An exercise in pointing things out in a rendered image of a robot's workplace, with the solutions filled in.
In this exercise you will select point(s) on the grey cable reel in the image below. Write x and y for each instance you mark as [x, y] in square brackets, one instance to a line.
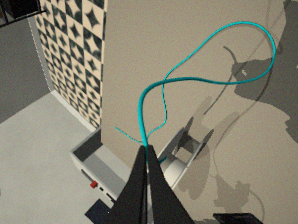
[173, 166]

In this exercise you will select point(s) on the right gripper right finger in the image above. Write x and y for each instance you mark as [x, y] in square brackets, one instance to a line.
[167, 209]

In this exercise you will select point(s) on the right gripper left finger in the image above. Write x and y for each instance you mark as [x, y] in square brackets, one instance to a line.
[133, 199]

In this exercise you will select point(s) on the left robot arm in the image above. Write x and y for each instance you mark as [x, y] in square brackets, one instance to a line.
[237, 218]

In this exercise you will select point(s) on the teal cable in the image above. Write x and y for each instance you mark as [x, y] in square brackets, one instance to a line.
[140, 103]

